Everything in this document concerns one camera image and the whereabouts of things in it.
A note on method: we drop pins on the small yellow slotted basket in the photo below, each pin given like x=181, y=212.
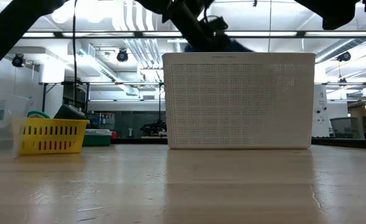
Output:
x=52, y=122

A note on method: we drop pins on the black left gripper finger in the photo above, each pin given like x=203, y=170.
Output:
x=217, y=28
x=192, y=28

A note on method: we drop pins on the black overhead frame bar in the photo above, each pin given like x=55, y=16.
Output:
x=301, y=34

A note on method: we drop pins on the translucent measuring cup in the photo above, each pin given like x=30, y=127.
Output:
x=17, y=137

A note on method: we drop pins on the grey waste bin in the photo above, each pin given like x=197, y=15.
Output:
x=346, y=127

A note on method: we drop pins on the dark background equipment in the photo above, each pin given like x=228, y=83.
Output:
x=153, y=128

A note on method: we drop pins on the blue garment white trim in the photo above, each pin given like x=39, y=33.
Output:
x=232, y=46

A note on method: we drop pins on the dark green bandage roll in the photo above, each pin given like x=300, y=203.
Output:
x=69, y=112

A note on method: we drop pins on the clear plastic container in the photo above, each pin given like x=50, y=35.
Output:
x=12, y=105

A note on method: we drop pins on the black ceiling camera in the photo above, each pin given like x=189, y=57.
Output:
x=122, y=55
x=344, y=56
x=18, y=60

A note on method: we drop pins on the large white perforated basket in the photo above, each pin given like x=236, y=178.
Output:
x=239, y=102

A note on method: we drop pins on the black background workbench frame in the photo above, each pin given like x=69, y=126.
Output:
x=87, y=93

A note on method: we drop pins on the green box white lid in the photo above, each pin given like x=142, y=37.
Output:
x=96, y=140

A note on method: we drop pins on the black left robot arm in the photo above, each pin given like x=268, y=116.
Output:
x=12, y=31

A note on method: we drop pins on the white pillar machine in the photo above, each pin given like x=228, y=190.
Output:
x=320, y=112

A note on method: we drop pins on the teal bandage roll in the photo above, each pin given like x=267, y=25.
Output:
x=38, y=114

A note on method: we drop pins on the black table edge rail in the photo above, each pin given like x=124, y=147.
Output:
x=341, y=142

